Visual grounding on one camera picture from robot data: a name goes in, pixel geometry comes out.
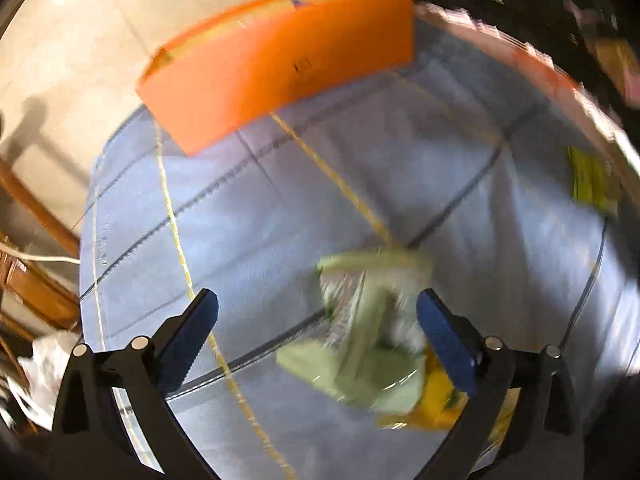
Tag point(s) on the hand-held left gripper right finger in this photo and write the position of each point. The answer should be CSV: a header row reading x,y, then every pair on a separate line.
x,y
445,340

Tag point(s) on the light blue tablecloth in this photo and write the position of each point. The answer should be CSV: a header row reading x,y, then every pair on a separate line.
x,y
400,160

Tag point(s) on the bright yellow snack packet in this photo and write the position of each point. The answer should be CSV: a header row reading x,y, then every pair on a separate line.
x,y
435,405

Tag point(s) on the white plastic bag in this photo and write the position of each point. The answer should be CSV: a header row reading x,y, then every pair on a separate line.
x,y
50,360

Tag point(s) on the pink yellow packet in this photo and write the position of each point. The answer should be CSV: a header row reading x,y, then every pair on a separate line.
x,y
615,60

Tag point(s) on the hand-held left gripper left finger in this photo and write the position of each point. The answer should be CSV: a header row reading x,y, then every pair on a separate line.
x,y
192,330

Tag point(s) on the yellow green snack packet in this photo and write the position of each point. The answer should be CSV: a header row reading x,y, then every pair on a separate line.
x,y
592,180

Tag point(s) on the wooden chair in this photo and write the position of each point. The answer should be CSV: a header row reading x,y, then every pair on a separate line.
x,y
35,290

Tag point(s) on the pale green snack packet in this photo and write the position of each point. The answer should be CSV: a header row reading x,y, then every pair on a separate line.
x,y
370,360

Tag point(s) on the orange storage box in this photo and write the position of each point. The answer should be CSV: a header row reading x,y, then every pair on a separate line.
x,y
260,80

